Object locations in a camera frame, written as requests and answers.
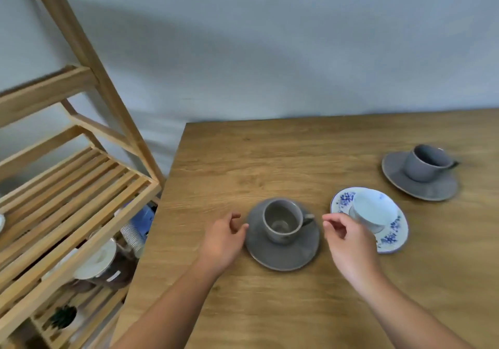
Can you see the person's left hand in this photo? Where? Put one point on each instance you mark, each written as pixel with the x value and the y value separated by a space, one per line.
pixel 220 243

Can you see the person's right hand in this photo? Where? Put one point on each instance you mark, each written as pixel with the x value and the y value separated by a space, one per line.
pixel 353 249

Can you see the person's left thumb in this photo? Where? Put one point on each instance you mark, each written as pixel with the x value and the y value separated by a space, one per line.
pixel 241 231

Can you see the person's right thumb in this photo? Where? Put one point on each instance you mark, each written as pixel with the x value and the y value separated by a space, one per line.
pixel 334 229

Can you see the person's left forearm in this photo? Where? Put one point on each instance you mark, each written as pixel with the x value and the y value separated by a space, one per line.
pixel 171 309

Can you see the person's right forearm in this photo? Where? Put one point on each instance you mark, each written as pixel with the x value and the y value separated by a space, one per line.
pixel 405 317

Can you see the grey cup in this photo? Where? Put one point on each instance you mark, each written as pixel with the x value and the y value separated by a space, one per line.
pixel 423 165
pixel 282 214

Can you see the white cup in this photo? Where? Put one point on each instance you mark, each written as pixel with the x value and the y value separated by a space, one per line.
pixel 374 208

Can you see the grey saucer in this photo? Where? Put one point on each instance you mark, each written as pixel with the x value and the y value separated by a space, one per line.
pixel 425 190
pixel 280 255

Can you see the white blue floral saucer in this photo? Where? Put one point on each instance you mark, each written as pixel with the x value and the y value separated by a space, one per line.
pixel 393 237

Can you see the blue packet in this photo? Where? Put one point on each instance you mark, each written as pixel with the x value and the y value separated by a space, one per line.
pixel 143 218

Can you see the stack of paper cups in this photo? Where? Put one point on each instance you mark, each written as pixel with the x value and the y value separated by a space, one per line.
pixel 134 239

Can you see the dark glass jar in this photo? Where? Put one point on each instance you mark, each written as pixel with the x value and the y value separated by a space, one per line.
pixel 117 272

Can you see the white round lid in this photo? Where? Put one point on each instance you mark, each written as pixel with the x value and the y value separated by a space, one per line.
pixel 97 261

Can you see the wooden shelf rack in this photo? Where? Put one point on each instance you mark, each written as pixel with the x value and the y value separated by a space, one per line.
pixel 82 200

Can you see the small potted plant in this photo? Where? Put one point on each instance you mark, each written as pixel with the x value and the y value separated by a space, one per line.
pixel 64 316

